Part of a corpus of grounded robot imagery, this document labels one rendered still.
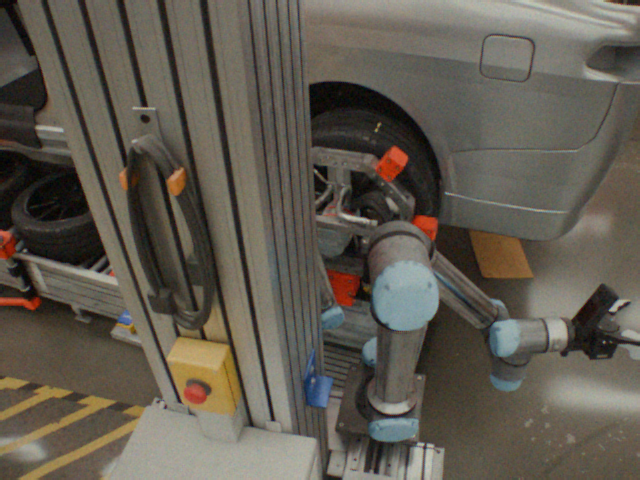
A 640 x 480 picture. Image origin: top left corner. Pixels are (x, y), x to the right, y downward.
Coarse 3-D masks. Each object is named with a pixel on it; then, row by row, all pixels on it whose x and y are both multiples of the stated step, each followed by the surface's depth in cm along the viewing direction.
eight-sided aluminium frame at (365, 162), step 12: (312, 156) 192; (324, 156) 191; (336, 156) 191; (348, 156) 193; (360, 156) 191; (372, 156) 190; (348, 168) 191; (360, 168) 189; (372, 168) 187; (372, 180) 190; (384, 180) 189; (396, 180) 193; (384, 192) 192; (396, 192) 190; (396, 204) 193; (408, 204) 192; (408, 216) 195; (324, 264) 224; (336, 264) 222; (348, 264) 221; (360, 264) 223
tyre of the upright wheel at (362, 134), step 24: (312, 120) 215; (336, 120) 201; (360, 120) 199; (384, 120) 202; (312, 144) 200; (336, 144) 196; (360, 144) 193; (384, 144) 191; (408, 144) 199; (408, 168) 193; (432, 168) 207; (408, 192) 198; (432, 192) 204; (432, 216) 209
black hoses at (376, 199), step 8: (352, 192) 199; (376, 192) 186; (360, 200) 187; (368, 200) 183; (376, 200) 183; (384, 200) 186; (352, 208) 190; (376, 208) 181; (384, 208) 184; (384, 216) 183; (392, 216) 187
